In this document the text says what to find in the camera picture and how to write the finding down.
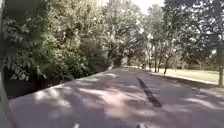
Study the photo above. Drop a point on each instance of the grey asphalt path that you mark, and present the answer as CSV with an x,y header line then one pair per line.
x,y
113,100

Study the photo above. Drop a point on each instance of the row of trees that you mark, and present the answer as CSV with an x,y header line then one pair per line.
x,y
173,36

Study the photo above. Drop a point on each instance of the dense green bushes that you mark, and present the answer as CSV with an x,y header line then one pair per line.
x,y
43,50

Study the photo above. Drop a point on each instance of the grass field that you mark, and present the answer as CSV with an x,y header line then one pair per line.
x,y
196,74

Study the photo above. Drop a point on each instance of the bare dirt verge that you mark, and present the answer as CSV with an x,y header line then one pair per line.
x,y
203,87

